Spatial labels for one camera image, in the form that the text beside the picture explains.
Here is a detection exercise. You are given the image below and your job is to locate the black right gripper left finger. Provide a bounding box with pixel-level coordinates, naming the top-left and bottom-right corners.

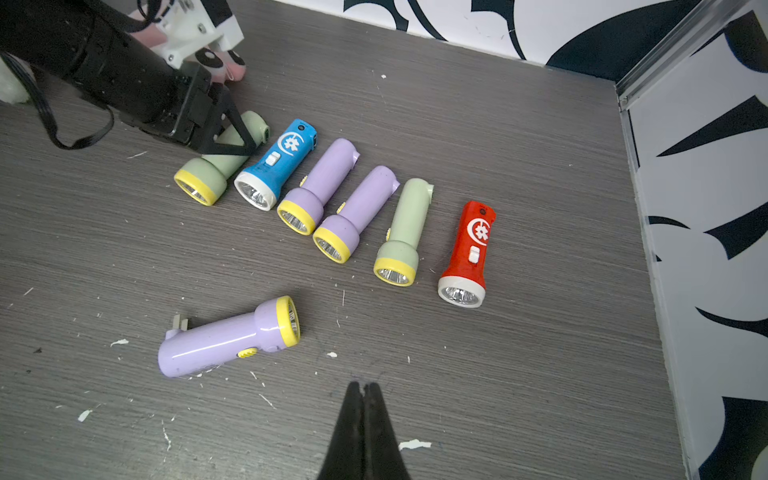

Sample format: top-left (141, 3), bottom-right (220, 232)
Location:
top-left (317, 382), bottom-right (364, 480)

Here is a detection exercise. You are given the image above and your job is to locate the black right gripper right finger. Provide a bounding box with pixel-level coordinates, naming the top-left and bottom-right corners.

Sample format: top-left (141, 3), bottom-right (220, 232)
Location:
top-left (363, 383), bottom-right (411, 480)

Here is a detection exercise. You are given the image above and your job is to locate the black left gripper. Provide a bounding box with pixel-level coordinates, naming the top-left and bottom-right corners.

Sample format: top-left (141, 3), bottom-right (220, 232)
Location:
top-left (170, 62), bottom-right (257, 156)

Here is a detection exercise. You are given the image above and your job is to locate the green flashlight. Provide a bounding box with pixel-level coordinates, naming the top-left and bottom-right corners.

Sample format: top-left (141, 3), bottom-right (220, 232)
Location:
top-left (373, 178), bottom-right (434, 287)
top-left (173, 111), bottom-right (271, 206)

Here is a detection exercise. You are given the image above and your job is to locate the blue flashlight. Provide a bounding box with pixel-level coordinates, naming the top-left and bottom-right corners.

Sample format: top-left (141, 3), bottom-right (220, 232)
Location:
top-left (234, 119), bottom-right (317, 211)

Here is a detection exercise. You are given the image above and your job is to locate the purple flashlight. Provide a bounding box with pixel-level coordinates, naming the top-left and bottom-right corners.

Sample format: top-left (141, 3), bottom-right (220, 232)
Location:
top-left (158, 295), bottom-right (301, 378)
top-left (312, 165), bottom-right (400, 264)
top-left (277, 138), bottom-right (360, 236)

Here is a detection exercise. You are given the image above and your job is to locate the red flashlight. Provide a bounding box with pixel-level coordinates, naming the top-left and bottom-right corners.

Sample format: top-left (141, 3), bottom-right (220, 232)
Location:
top-left (437, 201), bottom-right (496, 309)

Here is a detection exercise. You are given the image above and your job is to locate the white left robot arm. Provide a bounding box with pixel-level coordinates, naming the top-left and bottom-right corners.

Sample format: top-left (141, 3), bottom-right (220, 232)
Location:
top-left (1, 1), bottom-right (265, 157)

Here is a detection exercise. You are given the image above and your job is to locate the pink striped plush toy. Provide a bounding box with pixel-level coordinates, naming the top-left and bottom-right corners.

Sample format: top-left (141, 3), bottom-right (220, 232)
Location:
top-left (132, 26), bottom-right (247, 84)

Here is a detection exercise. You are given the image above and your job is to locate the white teddy pink shirt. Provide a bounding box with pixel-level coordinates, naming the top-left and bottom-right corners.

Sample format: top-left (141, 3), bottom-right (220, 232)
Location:
top-left (0, 61), bottom-right (30, 105)

